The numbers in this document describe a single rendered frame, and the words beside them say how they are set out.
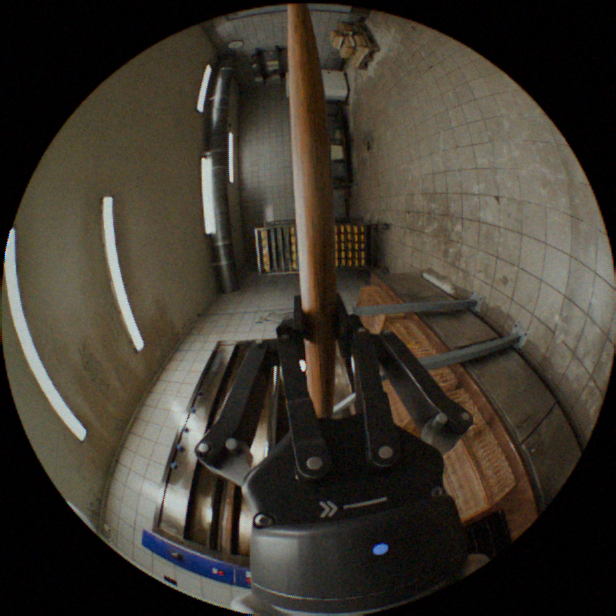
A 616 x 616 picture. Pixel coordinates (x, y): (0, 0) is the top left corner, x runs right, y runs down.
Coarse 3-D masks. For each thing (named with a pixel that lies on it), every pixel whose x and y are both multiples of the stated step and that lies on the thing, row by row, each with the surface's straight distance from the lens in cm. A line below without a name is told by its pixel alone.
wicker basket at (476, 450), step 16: (464, 400) 92; (480, 416) 90; (416, 432) 104; (480, 432) 92; (464, 448) 79; (480, 448) 81; (496, 448) 87; (448, 464) 115; (464, 464) 105; (480, 464) 79; (496, 464) 90; (448, 480) 118; (464, 480) 108; (480, 480) 77; (496, 480) 92; (512, 480) 86; (464, 496) 111; (480, 496) 103; (496, 496) 80; (464, 512) 112; (480, 512) 80
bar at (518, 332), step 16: (400, 304) 125; (416, 304) 129; (432, 304) 134; (448, 304) 142; (464, 304) 153; (480, 304) 161; (512, 336) 132; (448, 352) 93; (464, 352) 97; (480, 352) 105; (432, 368) 87; (352, 400) 84
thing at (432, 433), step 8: (440, 416) 11; (432, 424) 11; (440, 424) 11; (424, 432) 11; (432, 432) 11; (440, 432) 11; (448, 432) 11; (424, 440) 12; (432, 440) 11; (440, 440) 11; (448, 440) 11; (456, 440) 11; (440, 448) 11; (448, 448) 11
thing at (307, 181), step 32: (288, 32) 31; (320, 64) 24; (320, 96) 20; (320, 128) 18; (320, 160) 16; (320, 192) 16; (320, 224) 16; (320, 256) 16; (320, 288) 17; (320, 320) 18; (320, 352) 20; (320, 384) 22; (320, 416) 27
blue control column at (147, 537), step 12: (144, 528) 144; (144, 540) 145; (156, 540) 138; (156, 552) 141; (168, 552) 135; (180, 552) 129; (192, 552) 126; (180, 564) 132; (192, 564) 127; (204, 564) 123; (216, 564) 120; (228, 564) 117; (204, 576) 127; (216, 576) 123; (228, 576) 120; (240, 576) 117
